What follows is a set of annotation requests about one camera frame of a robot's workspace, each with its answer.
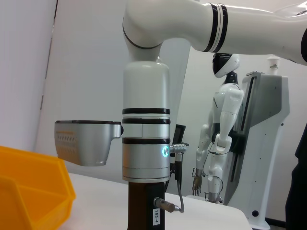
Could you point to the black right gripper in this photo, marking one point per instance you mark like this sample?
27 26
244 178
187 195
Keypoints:
141 206

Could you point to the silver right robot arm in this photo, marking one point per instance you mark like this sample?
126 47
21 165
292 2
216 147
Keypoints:
146 91

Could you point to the small black monitor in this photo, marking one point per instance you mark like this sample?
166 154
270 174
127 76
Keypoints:
179 134

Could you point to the yellow plastic bin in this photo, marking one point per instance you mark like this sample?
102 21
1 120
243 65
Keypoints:
31 187

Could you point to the white humanoid robot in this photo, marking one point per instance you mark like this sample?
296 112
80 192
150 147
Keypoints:
227 107

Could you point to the grey white robot stand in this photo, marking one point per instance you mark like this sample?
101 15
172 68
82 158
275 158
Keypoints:
266 143

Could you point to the person in dark clothes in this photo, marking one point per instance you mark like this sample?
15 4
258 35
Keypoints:
297 187

